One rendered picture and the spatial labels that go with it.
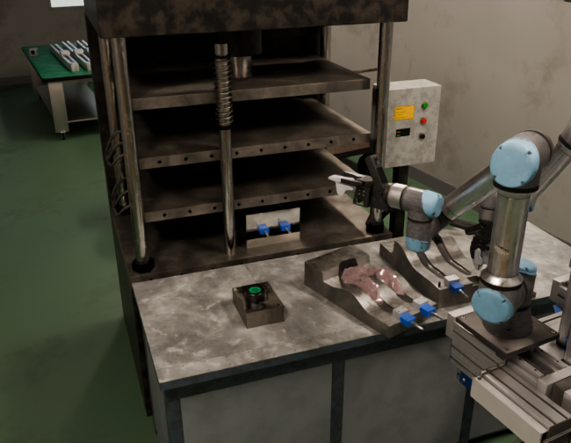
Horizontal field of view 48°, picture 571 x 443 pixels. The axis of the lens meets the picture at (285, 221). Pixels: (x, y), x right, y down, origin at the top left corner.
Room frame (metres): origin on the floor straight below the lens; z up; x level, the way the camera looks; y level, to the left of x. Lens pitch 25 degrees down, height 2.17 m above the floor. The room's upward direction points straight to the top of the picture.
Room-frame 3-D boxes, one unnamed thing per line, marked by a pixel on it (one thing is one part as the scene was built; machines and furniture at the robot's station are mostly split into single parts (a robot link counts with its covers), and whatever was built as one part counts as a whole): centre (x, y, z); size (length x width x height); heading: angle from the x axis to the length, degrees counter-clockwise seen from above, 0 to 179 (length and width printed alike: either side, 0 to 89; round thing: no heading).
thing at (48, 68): (8.10, 2.73, 0.42); 2.34 x 0.88 x 0.85; 26
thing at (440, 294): (2.43, -0.64, 0.87); 0.50 x 0.26 x 0.14; 20
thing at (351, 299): (2.23, -0.33, 0.86); 0.50 x 0.26 x 0.11; 37
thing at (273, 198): (3.10, 0.23, 1.02); 1.10 x 0.74 x 0.05; 110
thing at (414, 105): (3.16, -0.61, 0.74); 0.30 x 0.22 x 1.47; 110
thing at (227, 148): (2.68, 0.26, 1.10); 0.05 x 0.05 x 1.30
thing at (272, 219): (3.00, 0.14, 0.87); 0.50 x 0.27 x 0.17; 20
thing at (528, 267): (1.68, -0.69, 1.20); 0.13 x 0.12 x 0.14; 143
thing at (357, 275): (2.23, -0.34, 0.90); 0.26 x 0.18 x 0.08; 37
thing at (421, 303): (2.04, -0.54, 0.86); 0.13 x 0.05 x 0.05; 37
